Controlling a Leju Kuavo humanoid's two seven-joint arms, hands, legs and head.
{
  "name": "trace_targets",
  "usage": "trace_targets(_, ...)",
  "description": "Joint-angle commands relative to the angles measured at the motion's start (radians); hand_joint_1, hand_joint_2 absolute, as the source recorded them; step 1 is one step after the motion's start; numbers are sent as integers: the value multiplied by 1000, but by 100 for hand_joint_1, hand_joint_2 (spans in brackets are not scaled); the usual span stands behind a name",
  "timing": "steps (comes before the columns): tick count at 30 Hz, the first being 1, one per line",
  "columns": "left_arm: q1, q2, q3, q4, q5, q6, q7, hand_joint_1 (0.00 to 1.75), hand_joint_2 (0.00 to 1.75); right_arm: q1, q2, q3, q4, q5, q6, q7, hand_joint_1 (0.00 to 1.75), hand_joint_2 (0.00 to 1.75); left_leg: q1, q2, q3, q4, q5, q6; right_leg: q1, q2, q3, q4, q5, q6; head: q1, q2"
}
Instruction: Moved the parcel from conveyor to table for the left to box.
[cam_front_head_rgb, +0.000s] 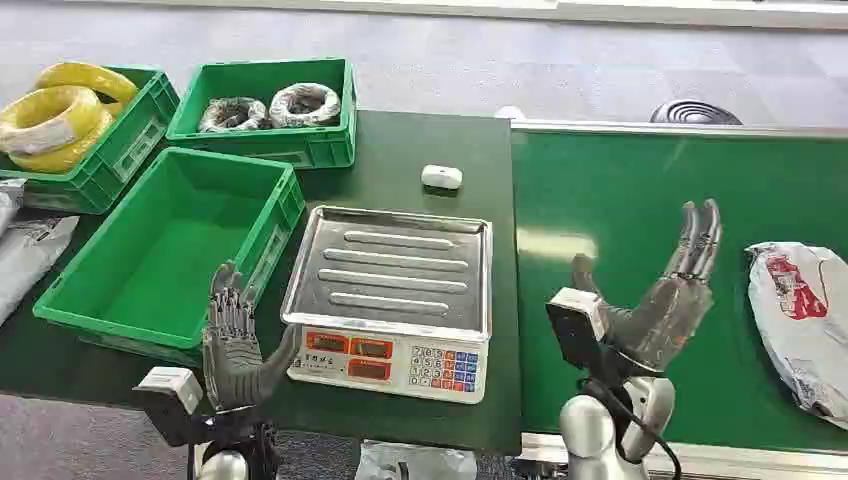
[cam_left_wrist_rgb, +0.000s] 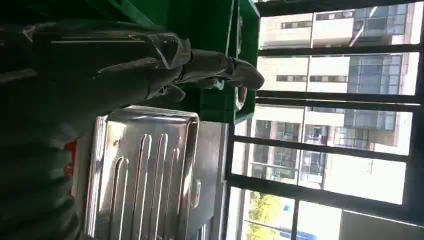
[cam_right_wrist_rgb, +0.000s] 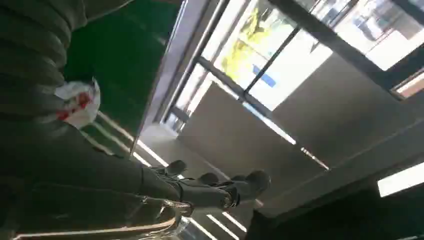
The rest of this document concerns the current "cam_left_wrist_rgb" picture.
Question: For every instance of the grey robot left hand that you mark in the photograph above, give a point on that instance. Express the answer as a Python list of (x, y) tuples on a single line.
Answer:
[(99, 73)]

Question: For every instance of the black window frame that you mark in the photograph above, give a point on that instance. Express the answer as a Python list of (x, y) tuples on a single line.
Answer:
[(318, 193)]

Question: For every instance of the ribbed stainless steel tray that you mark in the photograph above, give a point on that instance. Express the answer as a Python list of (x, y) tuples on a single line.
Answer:
[(145, 172)]

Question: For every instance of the red label strip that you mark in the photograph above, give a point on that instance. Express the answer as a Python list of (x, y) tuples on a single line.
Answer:
[(70, 155)]

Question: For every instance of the green plastic crate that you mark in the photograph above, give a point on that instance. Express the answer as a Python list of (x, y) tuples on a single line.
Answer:
[(205, 26)]

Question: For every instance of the pale building outside window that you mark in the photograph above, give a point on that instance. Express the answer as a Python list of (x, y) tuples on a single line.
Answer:
[(331, 69)]

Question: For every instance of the ribbed grey left arm sleeve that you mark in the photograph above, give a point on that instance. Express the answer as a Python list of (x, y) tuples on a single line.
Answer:
[(33, 192)]

